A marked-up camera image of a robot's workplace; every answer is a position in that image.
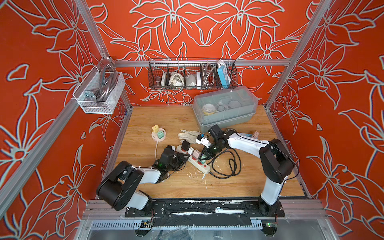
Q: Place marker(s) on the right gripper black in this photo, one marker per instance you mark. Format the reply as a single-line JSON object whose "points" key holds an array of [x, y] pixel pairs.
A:
{"points": [[207, 153]]}

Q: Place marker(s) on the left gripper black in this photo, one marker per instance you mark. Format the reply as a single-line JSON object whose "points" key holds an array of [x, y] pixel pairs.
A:
{"points": [[180, 160]]}

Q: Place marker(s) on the small white charger plug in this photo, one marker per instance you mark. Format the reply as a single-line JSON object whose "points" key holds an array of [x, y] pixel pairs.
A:
{"points": [[191, 150]]}

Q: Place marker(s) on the black charger plug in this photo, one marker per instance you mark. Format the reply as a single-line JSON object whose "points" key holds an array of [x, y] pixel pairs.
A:
{"points": [[185, 146]]}

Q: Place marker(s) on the pink charger plug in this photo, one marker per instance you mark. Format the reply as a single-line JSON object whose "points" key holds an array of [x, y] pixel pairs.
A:
{"points": [[196, 154]]}

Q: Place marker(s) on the green charger plug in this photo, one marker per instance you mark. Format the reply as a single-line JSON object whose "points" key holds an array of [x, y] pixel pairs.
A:
{"points": [[204, 157]]}

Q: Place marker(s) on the white power strip red sockets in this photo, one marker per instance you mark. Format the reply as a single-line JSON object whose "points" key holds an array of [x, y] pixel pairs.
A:
{"points": [[204, 168]]}

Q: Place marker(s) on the round pink socket hub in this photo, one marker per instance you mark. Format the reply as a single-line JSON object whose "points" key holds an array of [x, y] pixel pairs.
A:
{"points": [[155, 138]]}

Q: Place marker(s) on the yellow plug adapter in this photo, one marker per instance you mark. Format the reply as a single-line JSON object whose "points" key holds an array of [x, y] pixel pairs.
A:
{"points": [[155, 129]]}

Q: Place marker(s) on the small green plug adapter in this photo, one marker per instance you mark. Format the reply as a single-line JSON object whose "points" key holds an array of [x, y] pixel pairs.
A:
{"points": [[161, 134]]}

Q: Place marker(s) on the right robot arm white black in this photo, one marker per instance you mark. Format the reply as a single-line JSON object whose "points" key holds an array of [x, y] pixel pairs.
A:
{"points": [[276, 161]]}

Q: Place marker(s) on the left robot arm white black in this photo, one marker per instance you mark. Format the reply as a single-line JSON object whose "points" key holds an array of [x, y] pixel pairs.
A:
{"points": [[120, 188]]}

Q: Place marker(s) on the white work glove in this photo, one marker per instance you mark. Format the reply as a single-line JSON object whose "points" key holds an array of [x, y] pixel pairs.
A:
{"points": [[189, 136]]}

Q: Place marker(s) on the blue triangular power strip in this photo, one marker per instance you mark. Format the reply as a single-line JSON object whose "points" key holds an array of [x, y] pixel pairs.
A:
{"points": [[254, 135]]}

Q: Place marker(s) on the translucent grey storage box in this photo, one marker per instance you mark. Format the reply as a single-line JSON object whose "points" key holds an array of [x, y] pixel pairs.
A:
{"points": [[224, 108]]}

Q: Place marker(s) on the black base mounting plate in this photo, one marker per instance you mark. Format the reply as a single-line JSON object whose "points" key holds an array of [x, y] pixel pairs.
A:
{"points": [[249, 207]]}

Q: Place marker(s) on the blue power strip in basket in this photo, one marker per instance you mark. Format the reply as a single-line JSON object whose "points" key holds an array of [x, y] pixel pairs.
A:
{"points": [[223, 74]]}

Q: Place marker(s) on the black wire wall basket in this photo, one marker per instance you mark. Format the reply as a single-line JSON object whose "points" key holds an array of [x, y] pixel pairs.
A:
{"points": [[189, 74]]}

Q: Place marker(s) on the clear plastic wall bin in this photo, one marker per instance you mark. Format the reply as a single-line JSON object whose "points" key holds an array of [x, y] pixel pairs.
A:
{"points": [[100, 91]]}

